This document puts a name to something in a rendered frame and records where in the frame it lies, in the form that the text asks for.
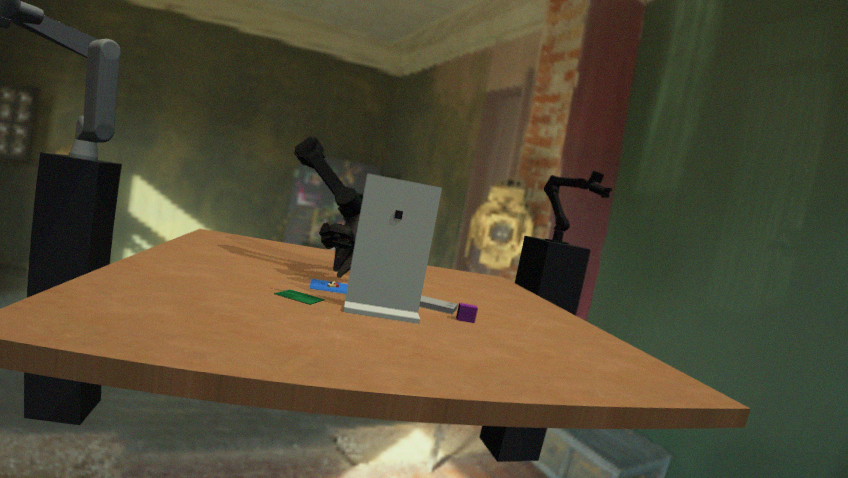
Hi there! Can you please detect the purple cube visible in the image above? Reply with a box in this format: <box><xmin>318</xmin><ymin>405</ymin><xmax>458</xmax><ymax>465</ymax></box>
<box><xmin>456</xmin><ymin>303</ymin><xmax>478</xmax><ymax>323</ymax></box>

